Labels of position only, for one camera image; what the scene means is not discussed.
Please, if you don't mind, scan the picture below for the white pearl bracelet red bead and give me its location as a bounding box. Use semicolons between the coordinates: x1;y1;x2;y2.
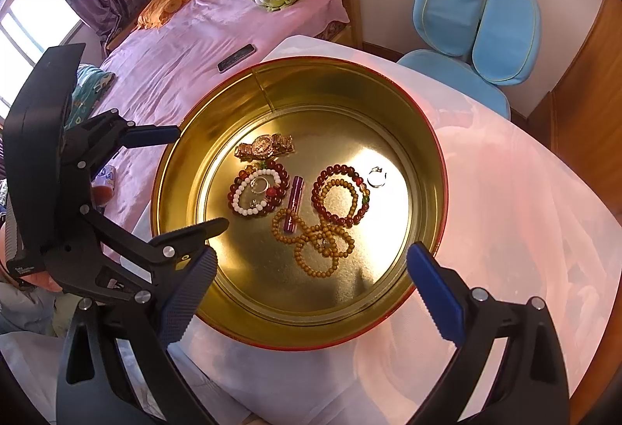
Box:
228;168;285;218

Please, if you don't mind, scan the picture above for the large dark red bead bracelet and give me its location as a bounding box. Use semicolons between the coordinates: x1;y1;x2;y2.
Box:
227;161;291;220

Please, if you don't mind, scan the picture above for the purple lipstick tube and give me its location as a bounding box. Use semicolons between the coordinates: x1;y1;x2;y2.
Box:
284;176;305;235

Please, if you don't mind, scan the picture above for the rose gold wristwatch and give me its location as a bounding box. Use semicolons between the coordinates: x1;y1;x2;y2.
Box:
234;132;295;162

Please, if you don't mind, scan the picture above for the brown wooden bead necklace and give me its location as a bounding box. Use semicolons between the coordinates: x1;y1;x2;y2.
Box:
270;176;361;279

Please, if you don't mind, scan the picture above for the small silver charm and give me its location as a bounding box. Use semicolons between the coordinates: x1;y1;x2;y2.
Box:
317;237;330;248

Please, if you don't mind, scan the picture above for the small dark red bead bracelet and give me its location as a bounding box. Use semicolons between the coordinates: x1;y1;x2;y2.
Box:
310;163;371;230

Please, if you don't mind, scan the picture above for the person's hand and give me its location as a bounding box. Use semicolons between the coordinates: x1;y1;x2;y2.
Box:
0;226;62;293

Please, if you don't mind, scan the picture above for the grey zippered clothing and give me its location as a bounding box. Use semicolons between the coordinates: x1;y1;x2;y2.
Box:
0;280;81;338

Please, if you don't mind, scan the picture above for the orange pillow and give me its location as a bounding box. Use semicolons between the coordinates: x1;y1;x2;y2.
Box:
136;0;191;30

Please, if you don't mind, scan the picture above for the red gold round tin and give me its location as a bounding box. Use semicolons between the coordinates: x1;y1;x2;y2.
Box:
151;57;448;350

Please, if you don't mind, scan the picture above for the white patterned tablecloth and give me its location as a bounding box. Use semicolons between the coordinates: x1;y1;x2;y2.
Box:
171;36;621;424

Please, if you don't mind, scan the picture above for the wooden wardrobe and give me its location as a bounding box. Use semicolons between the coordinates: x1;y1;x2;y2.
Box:
527;0;621;424

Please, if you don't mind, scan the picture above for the blue desk chair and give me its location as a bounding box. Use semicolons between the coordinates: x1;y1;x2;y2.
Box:
398;0;542;119

